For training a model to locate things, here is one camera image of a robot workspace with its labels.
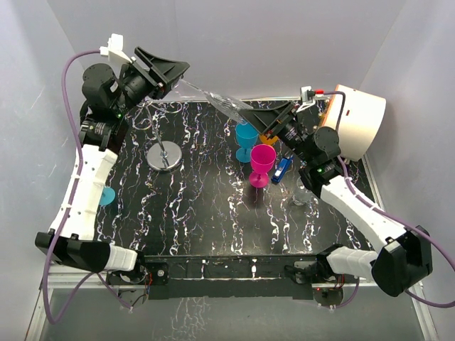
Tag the white cylindrical container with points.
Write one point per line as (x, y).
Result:
(361, 119)

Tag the pink wine glass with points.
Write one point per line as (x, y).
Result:
(262, 159)

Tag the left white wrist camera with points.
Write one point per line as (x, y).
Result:
(113, 51)

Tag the yellow wine glass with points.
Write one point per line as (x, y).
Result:
(268, 140)

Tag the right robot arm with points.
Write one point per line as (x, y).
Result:
(400, 257)

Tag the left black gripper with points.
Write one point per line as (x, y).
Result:
(163, 74)

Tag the blue stapler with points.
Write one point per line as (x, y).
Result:
(282, 168)

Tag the chrome wine glass rack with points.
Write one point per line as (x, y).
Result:
(162, 156)

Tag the teal wine glass front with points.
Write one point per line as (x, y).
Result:
(107, 197)

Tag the blue wine glass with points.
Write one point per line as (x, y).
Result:
(246, 137)

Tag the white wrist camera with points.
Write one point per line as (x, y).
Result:
(309, 97)
(113, 51)

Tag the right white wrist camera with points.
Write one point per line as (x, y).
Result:
(309, 97)

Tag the clear wine glass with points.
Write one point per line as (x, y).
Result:
(229, 106)

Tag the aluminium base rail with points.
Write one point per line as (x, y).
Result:
(223, 275)

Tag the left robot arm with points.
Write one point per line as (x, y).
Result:
(108, 98)

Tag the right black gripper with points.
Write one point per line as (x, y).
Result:
(266, 121)

